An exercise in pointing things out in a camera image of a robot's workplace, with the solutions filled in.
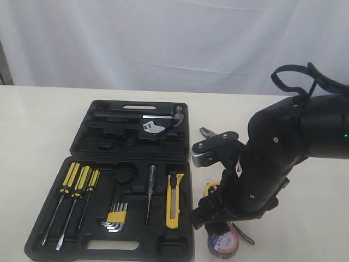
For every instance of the black electrical tape roll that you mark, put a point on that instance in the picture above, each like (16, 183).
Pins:
(224, 246)

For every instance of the voltage tester screwdriver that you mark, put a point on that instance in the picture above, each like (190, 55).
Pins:
(151, 183)

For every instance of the small yellow black screwdriver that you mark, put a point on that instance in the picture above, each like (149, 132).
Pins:
(91, 187)

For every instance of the large yellow black screwdriver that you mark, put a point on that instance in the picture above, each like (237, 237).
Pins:
(64, 190)

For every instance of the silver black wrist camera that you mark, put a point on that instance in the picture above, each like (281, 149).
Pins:
(222, 148)

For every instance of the silver adjustable wrench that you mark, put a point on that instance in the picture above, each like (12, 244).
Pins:
(152, 128)

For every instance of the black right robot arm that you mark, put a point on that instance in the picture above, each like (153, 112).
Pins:
(281, 136)

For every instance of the hex key set yellow holder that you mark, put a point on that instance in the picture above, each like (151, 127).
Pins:
(116, 218)

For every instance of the yellow tape measure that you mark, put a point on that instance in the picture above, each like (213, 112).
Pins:
(210, 188)

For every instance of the medium yellow black screwdriver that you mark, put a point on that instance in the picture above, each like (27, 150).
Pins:
(78, 193)

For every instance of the yellow utility knife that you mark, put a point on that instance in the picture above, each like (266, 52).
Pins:
(172, 200)

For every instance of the steel claw hammer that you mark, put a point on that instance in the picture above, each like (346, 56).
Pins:
(177, 117)

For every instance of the orange black combination pliers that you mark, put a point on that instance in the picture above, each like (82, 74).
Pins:
(208, 134)

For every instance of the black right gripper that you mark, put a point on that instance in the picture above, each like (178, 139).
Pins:
(211, 213)

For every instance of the white backdrop curtain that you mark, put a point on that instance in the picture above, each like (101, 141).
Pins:
(183, 46)

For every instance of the black plastic tool case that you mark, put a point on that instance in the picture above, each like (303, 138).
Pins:
(123, 152)

